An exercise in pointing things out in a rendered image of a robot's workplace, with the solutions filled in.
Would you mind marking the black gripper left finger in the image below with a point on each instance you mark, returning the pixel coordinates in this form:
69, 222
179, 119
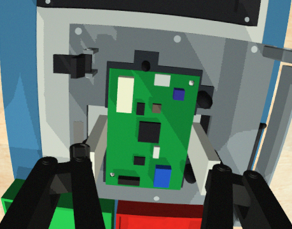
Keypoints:
35, 203

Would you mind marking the green open-top bin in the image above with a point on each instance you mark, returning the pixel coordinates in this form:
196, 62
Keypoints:
62, 219

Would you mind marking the red open bin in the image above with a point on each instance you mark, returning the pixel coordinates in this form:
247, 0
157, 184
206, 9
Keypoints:
150, 215

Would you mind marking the green circuit board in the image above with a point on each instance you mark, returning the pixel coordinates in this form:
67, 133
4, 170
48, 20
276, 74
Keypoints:
150, 115

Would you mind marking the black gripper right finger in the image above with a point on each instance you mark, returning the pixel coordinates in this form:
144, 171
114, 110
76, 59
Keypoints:
254, 201

